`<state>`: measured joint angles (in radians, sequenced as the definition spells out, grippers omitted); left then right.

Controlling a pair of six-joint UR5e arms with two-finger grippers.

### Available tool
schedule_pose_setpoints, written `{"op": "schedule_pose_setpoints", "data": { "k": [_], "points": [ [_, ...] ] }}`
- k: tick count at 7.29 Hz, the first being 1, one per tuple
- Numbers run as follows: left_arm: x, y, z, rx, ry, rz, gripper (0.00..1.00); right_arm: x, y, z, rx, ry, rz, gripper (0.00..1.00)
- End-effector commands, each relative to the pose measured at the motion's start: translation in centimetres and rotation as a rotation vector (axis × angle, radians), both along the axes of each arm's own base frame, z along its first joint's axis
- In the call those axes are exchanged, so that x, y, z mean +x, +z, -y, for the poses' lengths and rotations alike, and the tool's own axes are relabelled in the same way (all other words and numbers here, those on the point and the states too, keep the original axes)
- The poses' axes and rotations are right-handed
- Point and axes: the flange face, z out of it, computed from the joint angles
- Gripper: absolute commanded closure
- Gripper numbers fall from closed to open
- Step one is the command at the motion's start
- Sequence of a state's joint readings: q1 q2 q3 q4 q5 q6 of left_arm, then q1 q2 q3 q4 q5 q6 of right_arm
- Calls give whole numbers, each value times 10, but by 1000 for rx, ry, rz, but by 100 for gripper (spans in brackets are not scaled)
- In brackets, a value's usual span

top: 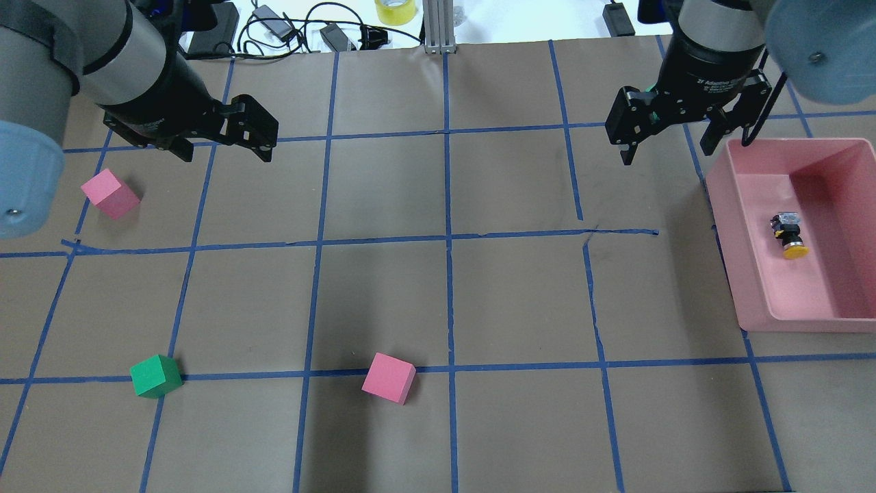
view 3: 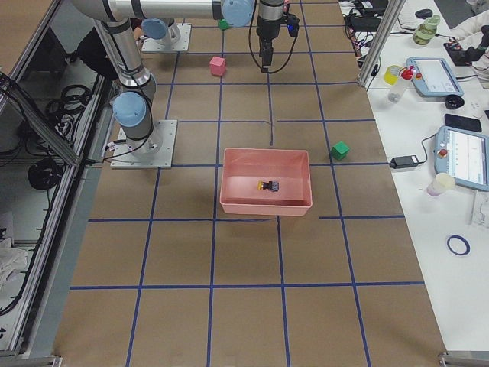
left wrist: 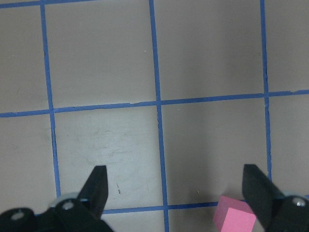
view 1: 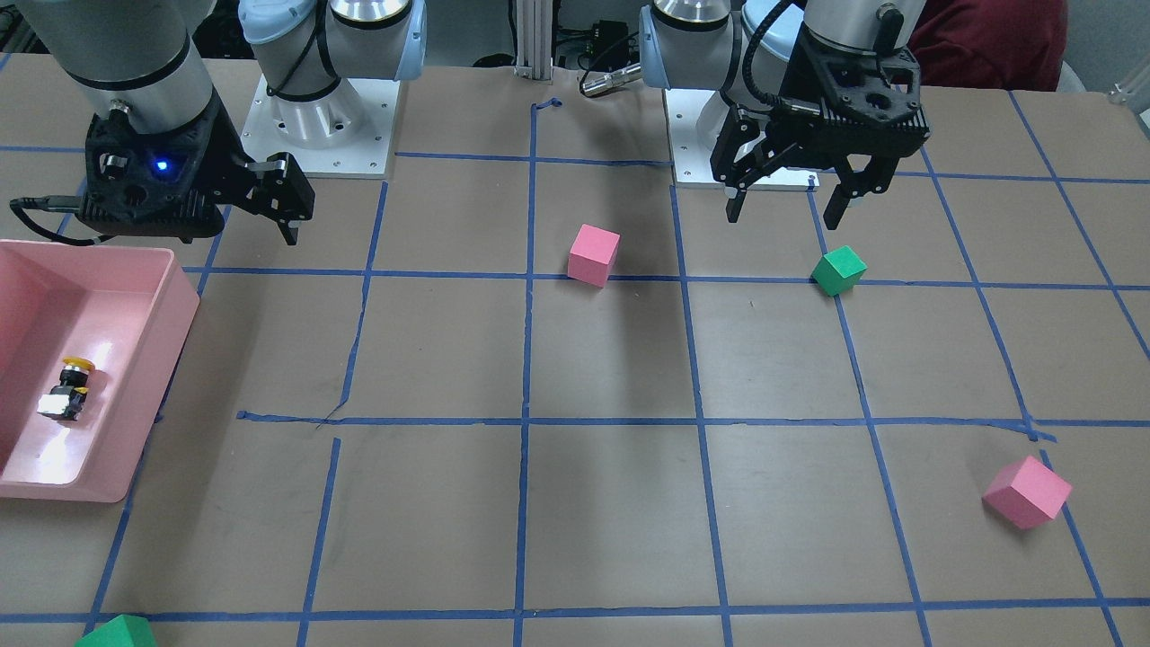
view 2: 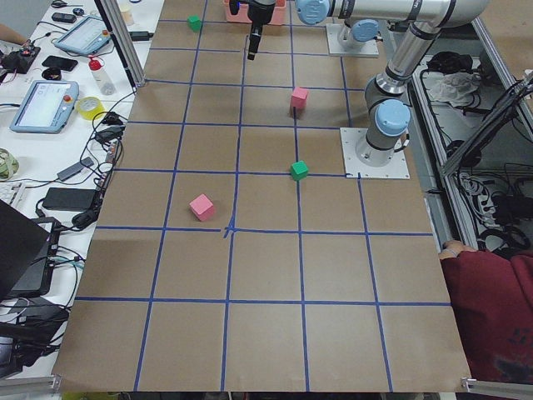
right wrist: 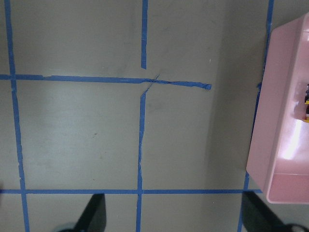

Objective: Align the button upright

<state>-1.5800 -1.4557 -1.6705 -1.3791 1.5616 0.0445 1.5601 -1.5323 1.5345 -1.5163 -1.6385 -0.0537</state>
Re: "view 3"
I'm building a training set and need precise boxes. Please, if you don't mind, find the pink cube near robot bases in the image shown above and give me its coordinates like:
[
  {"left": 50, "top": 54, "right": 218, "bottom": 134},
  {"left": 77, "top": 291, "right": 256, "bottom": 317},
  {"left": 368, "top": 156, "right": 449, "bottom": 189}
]
[{"left": 209, "top": 57, "right": 226, "bottom": 76}]

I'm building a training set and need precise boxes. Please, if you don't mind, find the black power adapter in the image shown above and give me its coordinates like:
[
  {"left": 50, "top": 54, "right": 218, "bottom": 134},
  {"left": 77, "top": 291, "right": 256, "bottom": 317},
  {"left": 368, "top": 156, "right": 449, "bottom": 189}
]
[{"left": 389, "top": 155, "right": 420, "bottom": 169}]

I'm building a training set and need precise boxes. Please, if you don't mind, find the silver robot arm near bin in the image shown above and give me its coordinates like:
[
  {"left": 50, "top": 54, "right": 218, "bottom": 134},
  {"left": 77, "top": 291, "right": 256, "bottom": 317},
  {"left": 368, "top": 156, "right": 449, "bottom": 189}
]
[{"left": 73, "top": 1, "right": 228, "bottom": 150}]

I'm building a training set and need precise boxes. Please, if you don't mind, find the black smartphone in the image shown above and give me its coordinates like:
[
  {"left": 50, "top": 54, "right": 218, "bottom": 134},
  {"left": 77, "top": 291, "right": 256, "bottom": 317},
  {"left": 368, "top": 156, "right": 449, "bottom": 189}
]
[{"left": 444, "top": 114, "right": 482, "bottom": 132}]

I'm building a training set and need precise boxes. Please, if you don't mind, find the aluminium frame post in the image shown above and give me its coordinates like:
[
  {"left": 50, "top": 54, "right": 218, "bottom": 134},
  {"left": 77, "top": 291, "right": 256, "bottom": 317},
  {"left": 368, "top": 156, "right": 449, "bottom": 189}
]
[{"left": 357, "top": 0, "right": 405, "bottom": 86}]

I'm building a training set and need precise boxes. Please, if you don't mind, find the blue tape ring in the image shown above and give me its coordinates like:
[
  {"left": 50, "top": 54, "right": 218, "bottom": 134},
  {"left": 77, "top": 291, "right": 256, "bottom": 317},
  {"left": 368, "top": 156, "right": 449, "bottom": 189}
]
[{"left": 445, "top": 234, "right": 471, "bottom": 257}]

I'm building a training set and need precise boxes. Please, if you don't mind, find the yellow tape roll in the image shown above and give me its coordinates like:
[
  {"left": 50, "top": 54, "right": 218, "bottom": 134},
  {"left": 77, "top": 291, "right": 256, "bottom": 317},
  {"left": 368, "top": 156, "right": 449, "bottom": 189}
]
[{"left": 383, "top": 65, "right": 403, "bottom": 86}]

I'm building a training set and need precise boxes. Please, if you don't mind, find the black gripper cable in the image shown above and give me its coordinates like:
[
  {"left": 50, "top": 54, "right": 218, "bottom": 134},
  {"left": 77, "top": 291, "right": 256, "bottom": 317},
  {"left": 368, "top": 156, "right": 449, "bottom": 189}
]
[{"left": 248, "top": 11, "right": 299, "bottom": 74}]

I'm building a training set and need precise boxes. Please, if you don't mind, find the metal base plate near bin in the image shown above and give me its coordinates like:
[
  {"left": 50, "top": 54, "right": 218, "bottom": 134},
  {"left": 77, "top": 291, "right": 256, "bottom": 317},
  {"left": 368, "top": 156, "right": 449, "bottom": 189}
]
[{"left": 110, "top": 120, "right": 178, "bottom": 169}]

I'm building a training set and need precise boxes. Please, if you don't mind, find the green tape rolls stack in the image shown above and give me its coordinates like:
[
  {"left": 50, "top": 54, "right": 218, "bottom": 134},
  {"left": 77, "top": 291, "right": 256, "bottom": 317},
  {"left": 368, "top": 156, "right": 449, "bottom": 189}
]
[{"left": 413, "top": 15, "right": 440, "bottom": 46}]

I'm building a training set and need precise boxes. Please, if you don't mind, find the pink plastic bin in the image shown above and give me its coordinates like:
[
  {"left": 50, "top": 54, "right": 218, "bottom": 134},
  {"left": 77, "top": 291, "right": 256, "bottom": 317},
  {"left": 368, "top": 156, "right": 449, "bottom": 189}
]
[{"left": 219, "top": 148, "right": 313, "bottom": 216}]

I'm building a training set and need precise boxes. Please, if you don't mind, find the teach pendant far side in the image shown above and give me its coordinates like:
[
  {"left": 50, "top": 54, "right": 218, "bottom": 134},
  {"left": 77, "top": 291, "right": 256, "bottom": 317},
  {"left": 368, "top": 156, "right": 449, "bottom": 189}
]
[{"left": 406, "top": 57, "right": 464, "bottom": 97}]

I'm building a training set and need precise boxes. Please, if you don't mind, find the green cube near far base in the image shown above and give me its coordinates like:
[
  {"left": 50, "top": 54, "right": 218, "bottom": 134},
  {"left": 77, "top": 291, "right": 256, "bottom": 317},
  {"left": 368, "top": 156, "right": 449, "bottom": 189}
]
[{"left": 218, "top": 19, "right": 230, "bottom": 31}]

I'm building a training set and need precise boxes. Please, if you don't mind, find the teach pendant near bin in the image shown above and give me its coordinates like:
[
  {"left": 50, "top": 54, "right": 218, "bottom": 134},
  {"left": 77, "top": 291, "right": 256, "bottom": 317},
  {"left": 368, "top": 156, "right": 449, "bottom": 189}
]
[{"left": 433, "top": 126, "right": 488, "bottom": 192}]

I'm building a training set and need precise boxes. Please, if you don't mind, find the green cube beside bin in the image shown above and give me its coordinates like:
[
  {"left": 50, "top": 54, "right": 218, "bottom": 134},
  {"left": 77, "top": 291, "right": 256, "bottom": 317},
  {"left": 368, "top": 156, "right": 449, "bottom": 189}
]
[{"left": 330, "top": 141, "right": 350, "bottom": 161}]

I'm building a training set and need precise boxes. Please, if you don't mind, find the plastic cup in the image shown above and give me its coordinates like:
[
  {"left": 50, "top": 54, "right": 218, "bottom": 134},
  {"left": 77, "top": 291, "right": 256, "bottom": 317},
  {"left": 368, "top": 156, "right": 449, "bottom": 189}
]
[{"left": 426, "top": 173, "right": 456, "bottom": 196}]

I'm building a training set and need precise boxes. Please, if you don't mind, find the clear squeeze bottle red cap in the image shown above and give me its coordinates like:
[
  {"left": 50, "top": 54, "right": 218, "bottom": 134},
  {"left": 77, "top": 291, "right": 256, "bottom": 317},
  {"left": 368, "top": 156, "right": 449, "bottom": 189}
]
[{"left": 387, "top": 65, "right": 416, "bottom": 103}]

